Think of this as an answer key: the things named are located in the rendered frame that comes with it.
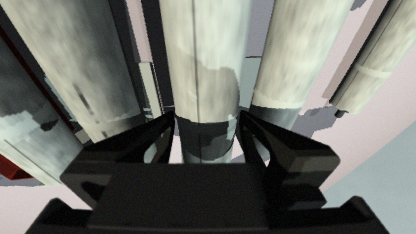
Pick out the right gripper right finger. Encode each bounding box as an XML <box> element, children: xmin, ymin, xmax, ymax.
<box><xmin>239</xmin><ymin>110</ymin><xmax>341</xmax><ymax>206</ymax></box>

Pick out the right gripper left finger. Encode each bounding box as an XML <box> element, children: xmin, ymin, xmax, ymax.
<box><xmin>73</xmin><ymin>111</ymin><xmax>175</xmax><ymax>163</ymax></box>

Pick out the red scrap tray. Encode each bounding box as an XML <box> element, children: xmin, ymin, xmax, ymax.
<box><xmin>0</xmin><ymin>25</ymin><xmax>75</xmax><ymax>180</ymax></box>

